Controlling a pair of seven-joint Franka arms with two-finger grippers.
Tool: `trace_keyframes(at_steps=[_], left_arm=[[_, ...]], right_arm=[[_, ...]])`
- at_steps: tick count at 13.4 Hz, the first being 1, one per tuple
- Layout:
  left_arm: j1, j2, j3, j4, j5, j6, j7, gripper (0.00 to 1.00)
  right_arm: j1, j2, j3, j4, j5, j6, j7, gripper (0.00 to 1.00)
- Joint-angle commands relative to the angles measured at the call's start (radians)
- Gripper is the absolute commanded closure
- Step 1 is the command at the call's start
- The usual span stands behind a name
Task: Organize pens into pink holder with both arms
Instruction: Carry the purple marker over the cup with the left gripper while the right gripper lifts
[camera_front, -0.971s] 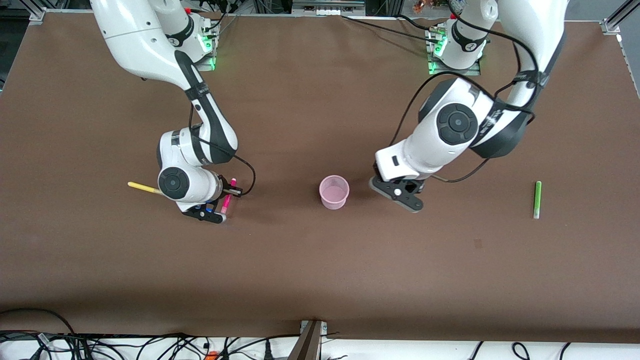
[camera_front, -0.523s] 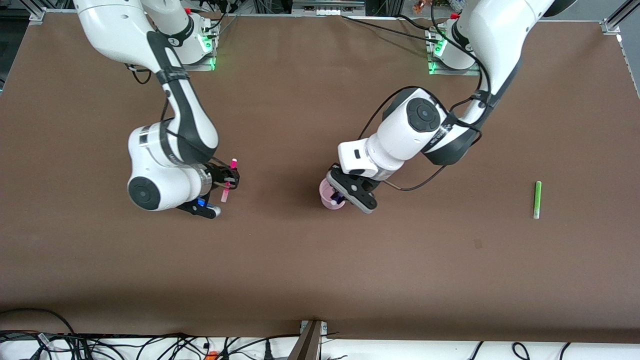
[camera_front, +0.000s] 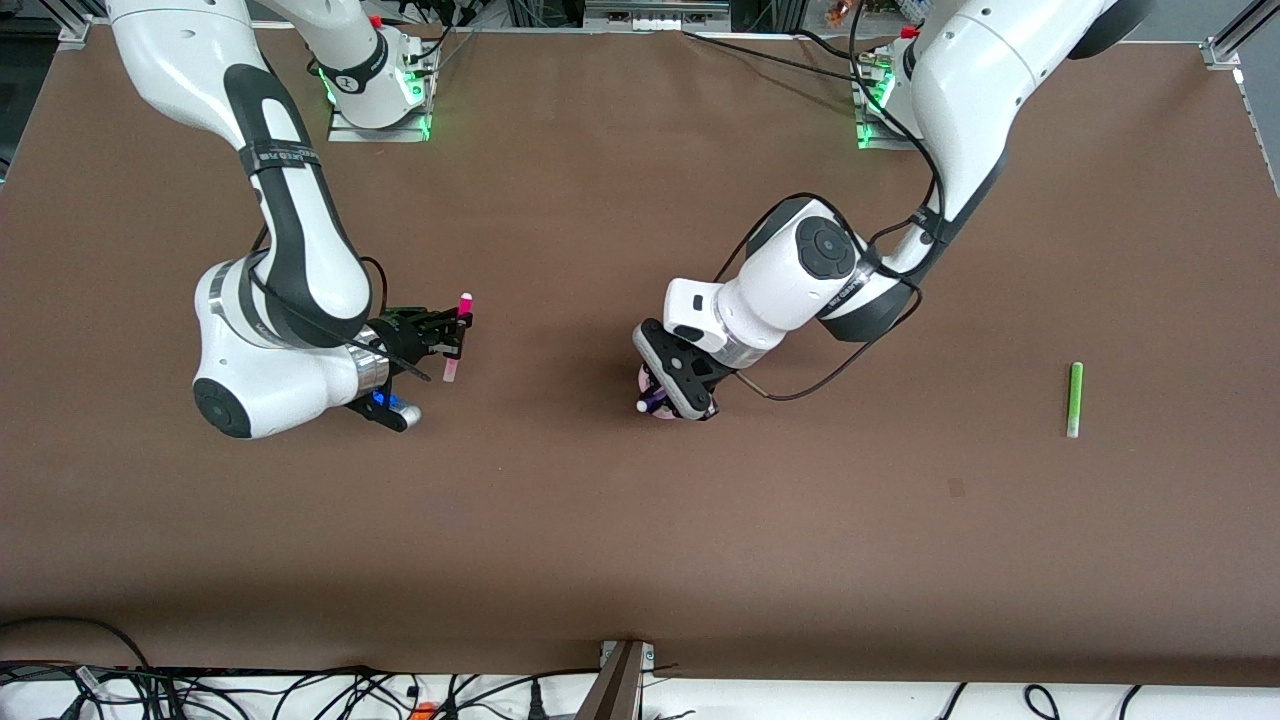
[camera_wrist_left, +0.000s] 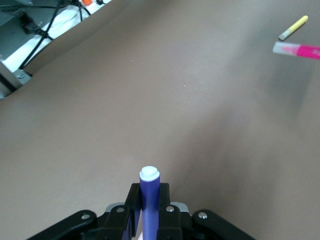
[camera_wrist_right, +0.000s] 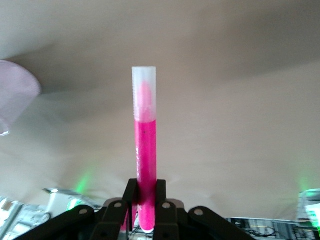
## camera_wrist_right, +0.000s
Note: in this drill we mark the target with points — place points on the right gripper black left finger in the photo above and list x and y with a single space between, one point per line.
110 220

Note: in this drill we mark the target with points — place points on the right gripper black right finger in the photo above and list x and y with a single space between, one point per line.
170 222

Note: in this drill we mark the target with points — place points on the pink highlighter pen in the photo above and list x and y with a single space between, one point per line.
146 155

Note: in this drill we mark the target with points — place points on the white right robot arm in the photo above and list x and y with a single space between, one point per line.
311 207

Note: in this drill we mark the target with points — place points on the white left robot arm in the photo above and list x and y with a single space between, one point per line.
58 202

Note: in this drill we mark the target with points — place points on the pink pen holder cup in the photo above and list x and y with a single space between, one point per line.
15 95

